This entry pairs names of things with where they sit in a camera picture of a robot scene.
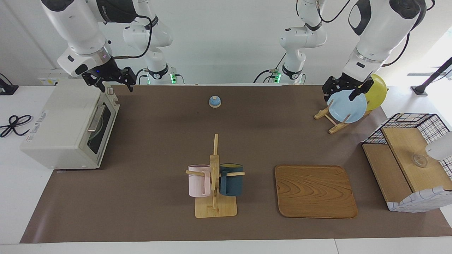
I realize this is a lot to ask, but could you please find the light blue plate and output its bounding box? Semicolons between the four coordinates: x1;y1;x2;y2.
327;90;368;123

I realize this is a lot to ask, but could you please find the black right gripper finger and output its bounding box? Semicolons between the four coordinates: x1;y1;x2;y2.
120;67;137;93
82;73;106;93

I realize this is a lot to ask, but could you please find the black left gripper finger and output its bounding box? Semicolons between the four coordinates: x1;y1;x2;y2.
349;78;374;102
322;77;336;103

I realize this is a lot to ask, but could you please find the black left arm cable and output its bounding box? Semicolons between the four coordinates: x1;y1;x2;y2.
297;0;435;67

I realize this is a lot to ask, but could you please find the white checked cloth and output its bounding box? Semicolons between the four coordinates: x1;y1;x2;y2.
387;186;452;213

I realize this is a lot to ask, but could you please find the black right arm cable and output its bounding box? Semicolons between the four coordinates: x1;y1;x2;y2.
102;13;158;60

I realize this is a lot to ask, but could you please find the wooden plate rack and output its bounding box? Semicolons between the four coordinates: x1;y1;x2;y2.
314;99;375;134

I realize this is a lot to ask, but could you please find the dark blue mug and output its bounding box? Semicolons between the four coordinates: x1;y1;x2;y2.
219;163;244;197

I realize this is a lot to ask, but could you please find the black desk clamp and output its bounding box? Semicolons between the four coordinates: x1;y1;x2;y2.
0;73;19;96

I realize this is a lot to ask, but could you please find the wooden tray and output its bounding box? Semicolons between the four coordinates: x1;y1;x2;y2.
275;165;358;219

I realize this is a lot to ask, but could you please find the pink mug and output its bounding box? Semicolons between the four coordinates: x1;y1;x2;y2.
188;164;212;198

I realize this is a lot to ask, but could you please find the wooden mug tree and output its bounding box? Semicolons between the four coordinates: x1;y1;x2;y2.
185;133;245;218

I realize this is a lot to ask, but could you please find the black right base cable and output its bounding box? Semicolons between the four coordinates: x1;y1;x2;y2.
134;69;186;85

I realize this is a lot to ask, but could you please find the black left base cable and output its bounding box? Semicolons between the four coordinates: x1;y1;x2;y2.
254;53;287;84

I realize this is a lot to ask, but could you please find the small clear glass cup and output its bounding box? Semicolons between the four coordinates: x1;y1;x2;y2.
412;153;428;168

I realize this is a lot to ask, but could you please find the oven door with glass window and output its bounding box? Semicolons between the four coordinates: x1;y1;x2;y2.
87;92;120;168

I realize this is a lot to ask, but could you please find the black base cable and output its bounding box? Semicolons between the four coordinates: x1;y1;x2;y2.
254;53;287;84
134;69;186;85

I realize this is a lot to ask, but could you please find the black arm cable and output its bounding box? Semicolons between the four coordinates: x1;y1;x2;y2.
297;0;435;67
102;13;158;60

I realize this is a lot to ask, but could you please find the white rounded blurred object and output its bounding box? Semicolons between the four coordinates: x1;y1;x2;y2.
425;131;452;161

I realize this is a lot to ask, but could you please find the yellow plate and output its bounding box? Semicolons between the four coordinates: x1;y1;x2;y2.
360;73;387;111

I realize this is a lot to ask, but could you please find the wooden shelf with wire basket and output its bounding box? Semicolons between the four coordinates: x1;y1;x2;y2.
362;113;452;213

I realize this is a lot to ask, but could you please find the black coiled cable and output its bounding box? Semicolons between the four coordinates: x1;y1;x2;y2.
0;115;33;138

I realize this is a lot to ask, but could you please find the brown table mat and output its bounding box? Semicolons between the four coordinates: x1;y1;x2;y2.
20;85;452;244

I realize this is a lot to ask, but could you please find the white box with yellow label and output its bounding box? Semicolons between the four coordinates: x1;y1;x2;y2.
37;72;85;86

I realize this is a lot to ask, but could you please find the white toaster oven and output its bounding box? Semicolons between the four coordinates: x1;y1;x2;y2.
20;78;120;170

